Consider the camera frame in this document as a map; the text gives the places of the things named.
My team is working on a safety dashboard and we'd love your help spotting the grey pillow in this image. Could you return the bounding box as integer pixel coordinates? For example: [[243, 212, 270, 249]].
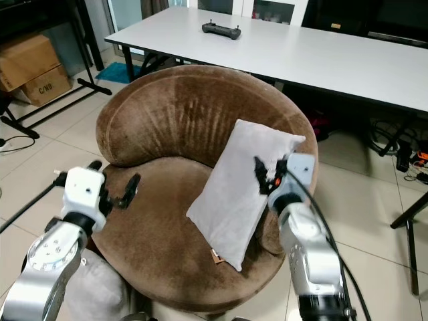
[[186, 119, 307, 272]]

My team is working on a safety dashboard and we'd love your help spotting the brown round velvet sofa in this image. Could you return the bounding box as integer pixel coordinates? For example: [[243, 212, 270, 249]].
[[96, 64, 320, 314]]

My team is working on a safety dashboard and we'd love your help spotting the blue floor mat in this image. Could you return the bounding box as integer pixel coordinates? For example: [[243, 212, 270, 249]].
[[96, 62, 141, 85]]

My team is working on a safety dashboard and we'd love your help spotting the small printed cardboard box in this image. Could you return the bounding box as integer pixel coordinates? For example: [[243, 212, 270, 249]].
[[21, 65, 73, 107]]

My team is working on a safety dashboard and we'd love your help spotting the silver robot left leg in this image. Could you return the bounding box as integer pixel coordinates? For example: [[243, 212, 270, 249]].
[[66, 256, 129, 321]]

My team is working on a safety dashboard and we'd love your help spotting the white long table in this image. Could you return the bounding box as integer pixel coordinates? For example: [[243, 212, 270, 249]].
[[105, 7, 428, 116]]

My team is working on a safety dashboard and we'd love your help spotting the black power adapter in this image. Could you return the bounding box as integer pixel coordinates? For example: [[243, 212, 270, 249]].
[[396, 143, 415, 174]]

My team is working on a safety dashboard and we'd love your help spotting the large plain cardboard box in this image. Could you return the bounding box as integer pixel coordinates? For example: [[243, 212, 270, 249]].
[[0, 33, 62, 92]]

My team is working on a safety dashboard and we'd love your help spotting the black chair leg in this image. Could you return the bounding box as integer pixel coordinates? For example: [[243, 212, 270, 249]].
[[391, 190, 428, 296]]

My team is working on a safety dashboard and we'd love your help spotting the black remote controller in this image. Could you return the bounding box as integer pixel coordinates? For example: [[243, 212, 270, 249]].
[[201, 21, 242, 41]]

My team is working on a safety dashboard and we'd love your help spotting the dark low cabinet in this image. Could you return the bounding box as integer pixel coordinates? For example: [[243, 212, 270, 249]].
[[302, 0, 428, 47]]

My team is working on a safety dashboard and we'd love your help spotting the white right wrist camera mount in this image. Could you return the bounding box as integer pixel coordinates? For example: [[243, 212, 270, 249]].
[[267, 152, 316, 216]]

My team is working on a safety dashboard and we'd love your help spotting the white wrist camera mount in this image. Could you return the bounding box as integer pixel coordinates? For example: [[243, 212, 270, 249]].
[[59, 167, 108, 219], [267, 152, 316, 216]]

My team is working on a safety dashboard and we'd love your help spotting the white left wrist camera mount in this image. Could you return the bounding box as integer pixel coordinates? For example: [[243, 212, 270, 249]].
[[59, 167, 108, 219]]

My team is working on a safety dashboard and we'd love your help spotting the black floor cable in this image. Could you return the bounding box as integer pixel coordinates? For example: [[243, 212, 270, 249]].
[[0, 134, 39, 156]]

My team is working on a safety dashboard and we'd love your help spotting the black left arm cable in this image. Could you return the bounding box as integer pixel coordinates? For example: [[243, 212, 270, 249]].
[[0, 171, 69, 235]]

